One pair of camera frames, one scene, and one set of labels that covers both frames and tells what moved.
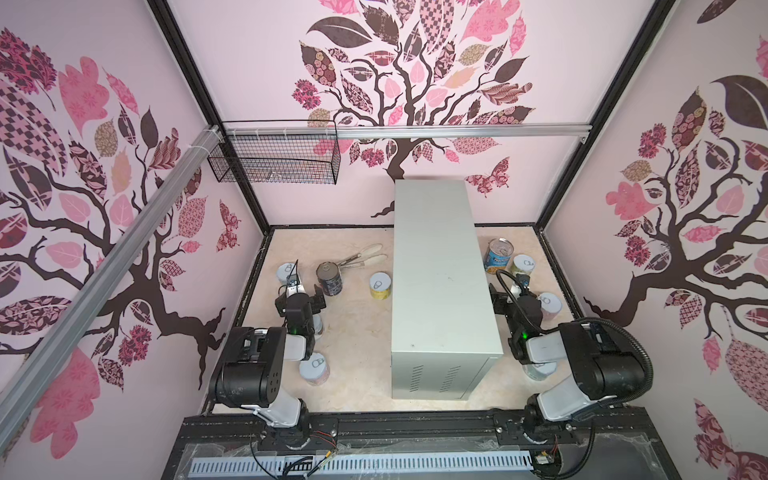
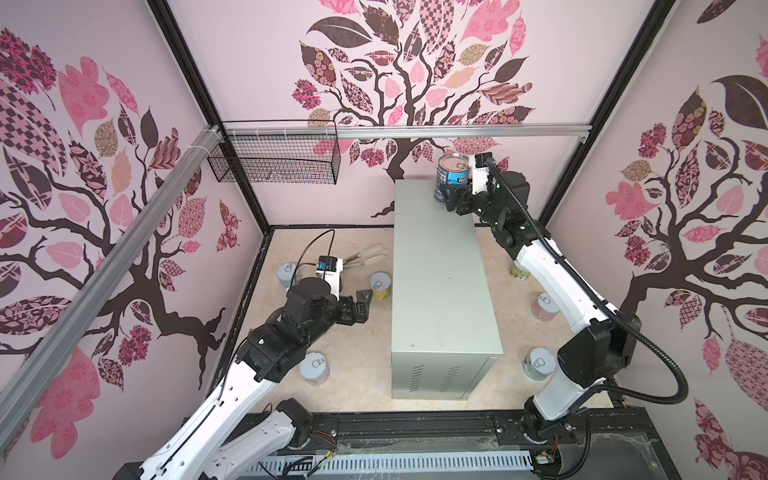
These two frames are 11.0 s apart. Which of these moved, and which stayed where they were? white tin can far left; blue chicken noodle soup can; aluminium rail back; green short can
Moved: blue chicken noodle soup can
Stayed: aluminium rail back; green short can; white tin can far left
